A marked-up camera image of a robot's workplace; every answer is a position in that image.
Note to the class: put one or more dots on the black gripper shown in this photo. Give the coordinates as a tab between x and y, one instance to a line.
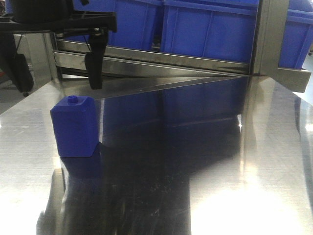
15	65

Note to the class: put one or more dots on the stainless steel shelf rack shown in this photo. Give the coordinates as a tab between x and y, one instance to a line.
267	43

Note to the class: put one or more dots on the blue plastic bin left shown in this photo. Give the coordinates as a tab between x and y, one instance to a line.
130	23

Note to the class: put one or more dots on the blue plastic bin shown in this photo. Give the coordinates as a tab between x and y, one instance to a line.
217	29
130	23

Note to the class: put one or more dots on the blue plastic bin right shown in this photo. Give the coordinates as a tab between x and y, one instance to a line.
217	29

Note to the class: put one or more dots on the far blue bin right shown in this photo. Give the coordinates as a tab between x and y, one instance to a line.
298	35

